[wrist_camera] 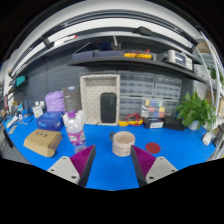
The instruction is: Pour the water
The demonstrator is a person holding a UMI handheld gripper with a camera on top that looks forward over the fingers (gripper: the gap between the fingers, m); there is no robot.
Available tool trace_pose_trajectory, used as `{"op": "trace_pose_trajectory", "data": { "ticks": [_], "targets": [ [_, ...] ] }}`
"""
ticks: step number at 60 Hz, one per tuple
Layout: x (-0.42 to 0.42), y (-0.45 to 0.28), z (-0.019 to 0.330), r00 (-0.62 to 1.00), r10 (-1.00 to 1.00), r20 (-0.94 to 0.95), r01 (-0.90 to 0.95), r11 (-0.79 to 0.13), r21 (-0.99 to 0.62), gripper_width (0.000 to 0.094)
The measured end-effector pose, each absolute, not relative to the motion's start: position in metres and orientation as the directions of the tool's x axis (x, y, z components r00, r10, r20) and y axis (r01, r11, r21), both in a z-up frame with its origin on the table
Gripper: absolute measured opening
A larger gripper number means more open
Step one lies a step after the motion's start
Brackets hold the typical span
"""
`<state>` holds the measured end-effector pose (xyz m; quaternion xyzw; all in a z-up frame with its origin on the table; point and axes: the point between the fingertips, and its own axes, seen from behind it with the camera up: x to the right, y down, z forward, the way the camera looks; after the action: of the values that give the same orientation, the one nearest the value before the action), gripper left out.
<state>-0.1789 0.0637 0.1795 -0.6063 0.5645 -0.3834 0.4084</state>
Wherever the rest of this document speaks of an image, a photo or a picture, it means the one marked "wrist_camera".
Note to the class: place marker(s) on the yellow multimeter with red leads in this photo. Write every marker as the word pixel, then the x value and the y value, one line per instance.
pixel 131 121

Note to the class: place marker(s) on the blue product box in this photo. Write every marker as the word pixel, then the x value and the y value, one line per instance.
pixel 49 120

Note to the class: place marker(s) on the white power adapter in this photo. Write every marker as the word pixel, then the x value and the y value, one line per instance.
pixel 207 138

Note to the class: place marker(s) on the flat black case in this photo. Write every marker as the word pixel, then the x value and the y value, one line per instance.
pixel 174 123

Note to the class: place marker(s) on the black workbench shelving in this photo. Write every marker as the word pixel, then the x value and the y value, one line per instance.
pixel 133 63

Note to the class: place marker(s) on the dark blue storage bin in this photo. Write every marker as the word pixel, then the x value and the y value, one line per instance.
pixel 109 53
pixel 84 55

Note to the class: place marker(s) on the black rectangular case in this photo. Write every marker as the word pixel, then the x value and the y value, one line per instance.
pixel 108 107

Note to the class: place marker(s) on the grey small-parts drawer cabinet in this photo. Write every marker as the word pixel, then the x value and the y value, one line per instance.
pixel 136 83
pixel 171 107
pixel 130 105
pixel 168 87

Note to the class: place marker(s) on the small white labelled box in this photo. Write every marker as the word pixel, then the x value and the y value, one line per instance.
pixel 38 111

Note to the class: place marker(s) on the black dome-shaped device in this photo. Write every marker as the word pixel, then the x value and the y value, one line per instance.
pixel 142 31

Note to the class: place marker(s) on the dark grey upright box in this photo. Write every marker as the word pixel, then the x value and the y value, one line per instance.
pixel 71 98

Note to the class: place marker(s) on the flat round red coaster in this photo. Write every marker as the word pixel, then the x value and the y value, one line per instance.
pixel 152 148

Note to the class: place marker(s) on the teal bin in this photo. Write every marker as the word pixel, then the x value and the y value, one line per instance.
pixel 20 80

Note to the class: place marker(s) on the hanging green plant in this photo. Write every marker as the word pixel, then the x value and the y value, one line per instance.
pixel 213 73

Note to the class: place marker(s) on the brown cardboard box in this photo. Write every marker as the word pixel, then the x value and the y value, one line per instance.
pixel 41 141

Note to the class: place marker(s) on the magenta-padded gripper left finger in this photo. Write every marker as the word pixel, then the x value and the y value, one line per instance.
pixel 63 168

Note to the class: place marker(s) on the white metal rack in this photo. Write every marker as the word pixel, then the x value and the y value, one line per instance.
pixel 207 53

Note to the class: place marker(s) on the white benchtop oscilloscope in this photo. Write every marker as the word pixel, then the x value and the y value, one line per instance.
pixel 176 59

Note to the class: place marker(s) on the beige perforated tray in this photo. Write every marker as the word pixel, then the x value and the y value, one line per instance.
pixel 91 100

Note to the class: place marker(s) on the purple plastic bag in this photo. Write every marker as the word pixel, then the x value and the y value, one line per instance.
pixel 55 101

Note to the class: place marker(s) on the green potted plant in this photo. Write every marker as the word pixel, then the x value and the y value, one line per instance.
pixel 195 111

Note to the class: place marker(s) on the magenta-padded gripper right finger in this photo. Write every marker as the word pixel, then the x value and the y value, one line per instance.
pixel 160 168

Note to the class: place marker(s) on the black box with white label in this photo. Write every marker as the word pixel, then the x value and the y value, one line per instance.
pixel 153 123

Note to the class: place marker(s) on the clear purple-capped drink bottle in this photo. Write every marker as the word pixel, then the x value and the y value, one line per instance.
pixel 75 128

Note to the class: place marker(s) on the beige patterned mug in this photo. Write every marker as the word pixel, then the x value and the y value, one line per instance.
pixel 122 145

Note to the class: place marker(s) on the clear organizer with coloured parts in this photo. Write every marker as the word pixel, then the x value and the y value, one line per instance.
pixel 152 108

